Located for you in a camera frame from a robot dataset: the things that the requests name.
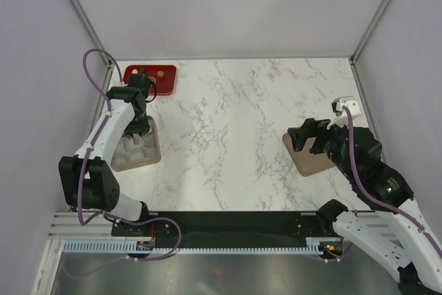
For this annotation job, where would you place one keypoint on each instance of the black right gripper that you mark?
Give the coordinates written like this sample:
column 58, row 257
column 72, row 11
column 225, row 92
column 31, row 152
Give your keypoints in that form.
column 311, row 127

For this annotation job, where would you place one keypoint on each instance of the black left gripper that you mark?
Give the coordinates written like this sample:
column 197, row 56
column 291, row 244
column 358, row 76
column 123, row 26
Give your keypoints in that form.
column 142, row 128

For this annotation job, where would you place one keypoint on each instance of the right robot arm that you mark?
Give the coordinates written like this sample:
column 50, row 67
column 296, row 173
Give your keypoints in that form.
column 356, row 153

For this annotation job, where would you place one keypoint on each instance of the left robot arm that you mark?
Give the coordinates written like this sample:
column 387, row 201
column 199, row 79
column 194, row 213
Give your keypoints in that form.
column 86, row 177

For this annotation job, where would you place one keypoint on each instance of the gold chocolate box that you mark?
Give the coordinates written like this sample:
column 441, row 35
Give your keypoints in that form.
column 128, row 155

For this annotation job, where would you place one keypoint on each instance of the red chocolate tray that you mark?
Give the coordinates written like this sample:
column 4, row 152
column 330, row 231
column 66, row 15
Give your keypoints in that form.
column 165, row 86

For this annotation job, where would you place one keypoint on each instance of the gold box lid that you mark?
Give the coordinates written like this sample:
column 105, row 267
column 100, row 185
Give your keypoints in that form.
column 307, row 163

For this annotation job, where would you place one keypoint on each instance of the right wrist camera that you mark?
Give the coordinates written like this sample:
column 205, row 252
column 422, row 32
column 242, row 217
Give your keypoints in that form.
column 345, row 109

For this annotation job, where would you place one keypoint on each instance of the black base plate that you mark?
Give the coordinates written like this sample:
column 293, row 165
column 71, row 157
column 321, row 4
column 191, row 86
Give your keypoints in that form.
column 229, row 228

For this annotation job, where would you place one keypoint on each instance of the white cable duct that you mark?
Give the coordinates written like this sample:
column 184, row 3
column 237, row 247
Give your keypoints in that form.
column 311, row 248

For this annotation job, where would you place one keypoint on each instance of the left aluminium frame post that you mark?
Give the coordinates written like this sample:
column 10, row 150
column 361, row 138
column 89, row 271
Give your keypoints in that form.
column 80, row 13

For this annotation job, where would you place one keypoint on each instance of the aluminium frame post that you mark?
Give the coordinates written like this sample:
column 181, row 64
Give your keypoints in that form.
column 373, row 23
column 80, row 13

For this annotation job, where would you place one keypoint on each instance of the right aluminium frame post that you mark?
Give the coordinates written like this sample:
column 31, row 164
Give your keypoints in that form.
column 373, row 23

